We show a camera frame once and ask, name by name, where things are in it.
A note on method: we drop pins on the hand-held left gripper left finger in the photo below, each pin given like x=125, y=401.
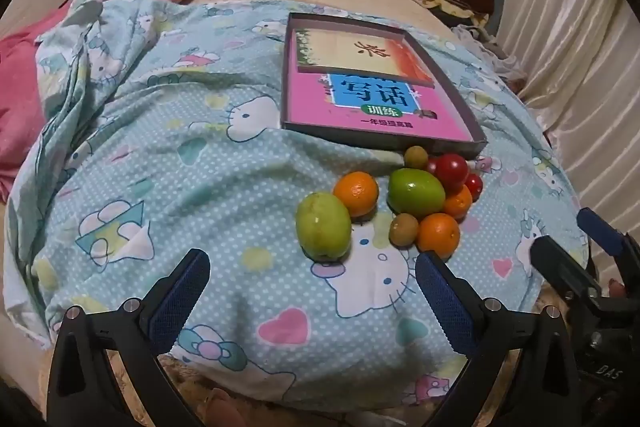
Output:
x=180, y=302

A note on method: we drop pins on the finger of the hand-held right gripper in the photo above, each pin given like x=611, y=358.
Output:
x=560, y=264
x=600, y=229

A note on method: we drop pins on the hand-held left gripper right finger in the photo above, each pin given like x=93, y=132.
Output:
x=445, y=302

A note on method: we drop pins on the orange mandarin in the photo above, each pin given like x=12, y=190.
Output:
x=460, y=203
x=438, y=235
x=356, y=193

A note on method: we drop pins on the small brownish round fruit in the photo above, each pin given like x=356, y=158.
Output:
x=403, y=229
x=415, y=157

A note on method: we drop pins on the green jujube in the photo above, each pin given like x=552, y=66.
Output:
x=416, y=192
x=323, y=227

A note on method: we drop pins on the red tomato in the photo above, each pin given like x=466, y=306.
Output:
x=474, y=186
x=451, y=167
x=431, y=166

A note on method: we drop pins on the grey cardboard tray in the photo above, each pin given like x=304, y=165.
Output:
x=380, y=143

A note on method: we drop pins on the blue cartoon printed blanket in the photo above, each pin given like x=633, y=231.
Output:
x=200, y=187

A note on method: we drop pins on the cream satin curtain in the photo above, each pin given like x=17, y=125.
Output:
x=575, y=32

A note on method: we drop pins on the pink book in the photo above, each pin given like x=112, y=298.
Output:
x=380, y=97

